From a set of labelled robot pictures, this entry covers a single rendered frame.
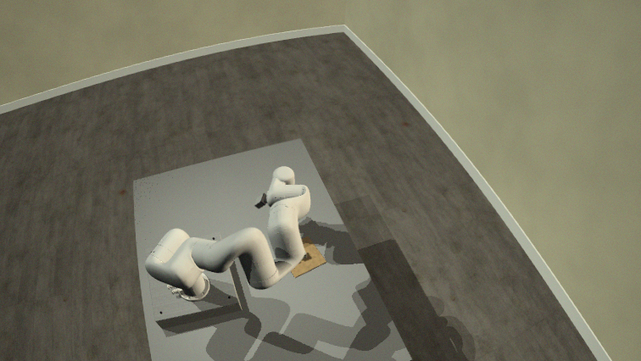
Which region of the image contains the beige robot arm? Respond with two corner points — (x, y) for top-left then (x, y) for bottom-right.
(145, 166), (310, 302)

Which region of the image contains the tan mottled mat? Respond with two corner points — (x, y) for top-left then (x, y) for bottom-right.
(291, 236), (326, 278)

